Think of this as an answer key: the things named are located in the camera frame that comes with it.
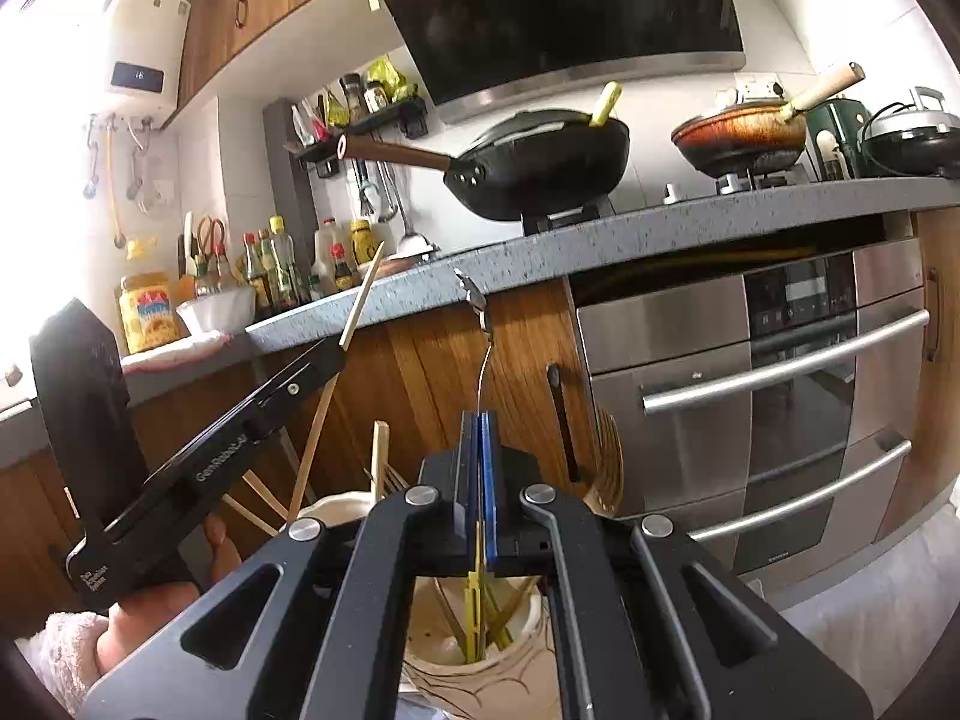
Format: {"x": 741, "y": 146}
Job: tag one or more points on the yellow labelled jar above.
{"x": 150, "y": 315}

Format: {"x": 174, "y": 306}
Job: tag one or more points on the wooden chopstick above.
{"x": 270, "y": 499}
{"x": 380, "y": 457}
{"x": 364, "y": 292}
{"x": 251, "y": 514}

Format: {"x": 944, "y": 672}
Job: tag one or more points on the black pot with steel lid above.
{"x": 915, "y": 146}

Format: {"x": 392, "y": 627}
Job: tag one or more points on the thin silver spoon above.
{"x": 478, "y": 307}

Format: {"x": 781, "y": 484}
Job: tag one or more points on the black glass range hood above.
{"x": 562, "y": 7}

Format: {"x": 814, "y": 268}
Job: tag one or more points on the hanging steel ladle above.
{"x": 390, "y": 195}

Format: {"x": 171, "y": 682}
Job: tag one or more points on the stainless steel oven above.
{"x": 675, "y": 330}

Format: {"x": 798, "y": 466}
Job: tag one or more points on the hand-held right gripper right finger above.
{"x": 491, "y": 495}

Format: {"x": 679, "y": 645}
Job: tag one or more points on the gold fork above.
{"x": 607, "y": 465}

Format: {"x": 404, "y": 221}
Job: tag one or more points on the white bowl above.
{"x": 217, "y": 311}

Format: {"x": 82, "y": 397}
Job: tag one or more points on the yellow green plastic knife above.
{"x": 475, "y": 615}

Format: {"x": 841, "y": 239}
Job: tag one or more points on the white water heater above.
{"x": 146, "y": 37}

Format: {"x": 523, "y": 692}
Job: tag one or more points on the wooden cabinet door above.
{"x": 946, "y": 390}
{"x": 420, "y": 360}

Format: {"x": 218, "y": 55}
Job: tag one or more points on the row of condiment bottles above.
{"x": 281, "y": 262}

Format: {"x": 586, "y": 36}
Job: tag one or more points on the black wok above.
{"x": 540, "y": 165}

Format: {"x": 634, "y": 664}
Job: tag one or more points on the person's left hand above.
{"x": 142, "y": 615}

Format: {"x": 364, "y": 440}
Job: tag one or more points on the pale yellow plastic utensil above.
{"x": 506, "y": 615}

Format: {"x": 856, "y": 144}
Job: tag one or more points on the grey stone countertop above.
{"x": 675, "y": 229}

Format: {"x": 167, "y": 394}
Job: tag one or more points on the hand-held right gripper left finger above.
{"x": 466, "y": 495}

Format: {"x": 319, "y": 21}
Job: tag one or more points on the black spice rack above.
{"x": 405, "y": 120}

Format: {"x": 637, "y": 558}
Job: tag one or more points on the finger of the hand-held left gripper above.
{"x": 300, "y": 386}

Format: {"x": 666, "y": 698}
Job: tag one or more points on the yellow snack packet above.
{"x": 390, "y": 79}

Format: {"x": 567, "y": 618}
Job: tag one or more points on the green kitchen appliance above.
{"x": 840, "y": 127}

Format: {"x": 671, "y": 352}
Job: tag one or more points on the white dish towel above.
{"x": 165, "y": 360}

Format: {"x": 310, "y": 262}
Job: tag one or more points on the floral ceramic utensil holder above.
{"x": 442, "y": 660}

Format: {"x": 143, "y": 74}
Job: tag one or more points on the white wall outlet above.
{"x": 757, "y": 88}

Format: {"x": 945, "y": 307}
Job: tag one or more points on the black stove grate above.
{"x": 570, "y": 217}
{"x": 757, "y": 181}

